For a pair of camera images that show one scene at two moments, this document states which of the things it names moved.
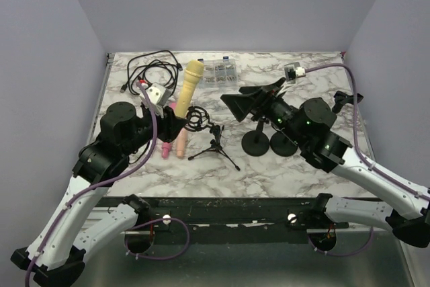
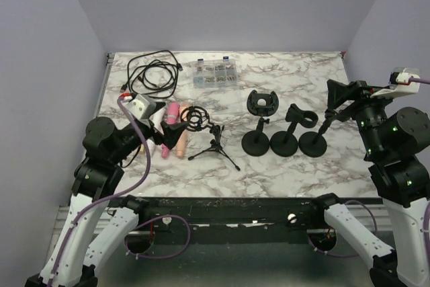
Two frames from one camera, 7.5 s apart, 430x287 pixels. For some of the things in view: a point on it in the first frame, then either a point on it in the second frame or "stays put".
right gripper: (263, 97) -> (357, 89)
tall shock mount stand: (198, 119) stays put
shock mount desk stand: (256, 143) stays put
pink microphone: (166, 146) stays put
